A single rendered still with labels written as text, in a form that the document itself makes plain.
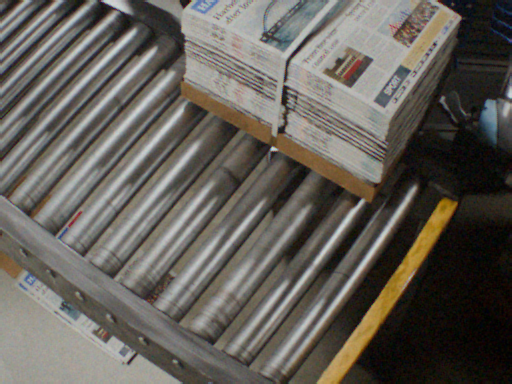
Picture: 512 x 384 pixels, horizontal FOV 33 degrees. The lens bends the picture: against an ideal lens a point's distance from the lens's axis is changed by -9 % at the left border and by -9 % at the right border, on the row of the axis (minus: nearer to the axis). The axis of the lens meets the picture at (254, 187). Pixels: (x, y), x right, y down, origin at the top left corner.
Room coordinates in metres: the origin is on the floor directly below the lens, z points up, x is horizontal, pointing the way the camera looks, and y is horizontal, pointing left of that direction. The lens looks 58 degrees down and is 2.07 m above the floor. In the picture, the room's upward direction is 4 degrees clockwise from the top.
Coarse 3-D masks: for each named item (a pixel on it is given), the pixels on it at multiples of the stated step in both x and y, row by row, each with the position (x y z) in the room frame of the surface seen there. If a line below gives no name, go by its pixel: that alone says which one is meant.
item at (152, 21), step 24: (96, 0) 1.22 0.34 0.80; (120, 0) 1.22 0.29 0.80; (144, 0) 1.22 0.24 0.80; (168, 24) 1.15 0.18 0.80; (144, 48) 1.16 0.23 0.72; (408, 168) 0.86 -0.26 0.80; (432, 168) 0.87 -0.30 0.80; (384, 192) 0.88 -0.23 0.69; (432, 192) 0.83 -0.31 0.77; (456, 192) 0.82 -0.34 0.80
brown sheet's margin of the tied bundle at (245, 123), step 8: (184, 88) 0.97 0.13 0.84; (192, 88) 0.96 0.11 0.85; (184, 96) 0.97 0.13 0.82; (192, 96) 0.96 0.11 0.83; (200, 96) 0.95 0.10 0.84; (208, 96) 0.94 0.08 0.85; (200, 104) 0.95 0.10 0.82; (208, 104) 0.94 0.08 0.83; (216, 104) 0.93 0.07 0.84; (224, 104) 0.92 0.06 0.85; (216, 112) 0.93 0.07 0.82; (224, 112) 0.92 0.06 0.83; (232, 112) 0.92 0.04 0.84; (232, 120) 0.92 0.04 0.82; (240, 120) 0.91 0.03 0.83; (248, 120) 0.90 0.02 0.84; (240, 128) 0.91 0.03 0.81; (248, 128) 0.90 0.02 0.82; (256, 128) 0.89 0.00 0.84; (256, 136) 0.89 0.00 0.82
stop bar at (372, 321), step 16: (448, 208) 0.77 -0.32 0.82; (432, 224) 0.74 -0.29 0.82; (416, 240) 0.71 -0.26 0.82; (432, 240) 0.71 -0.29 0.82; (416, 256) 0.68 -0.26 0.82; (400, 272) 0.65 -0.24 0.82; (384, 288) 0.62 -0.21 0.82; (400, 288) 0.62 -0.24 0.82; (384, 304) 0.60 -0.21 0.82; (368, 320) 0.57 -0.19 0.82; (352, 336) 0.54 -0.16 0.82; (368, 336) 0.54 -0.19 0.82; (352, 352) 0.51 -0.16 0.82; (336, 368) 0.48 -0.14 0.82
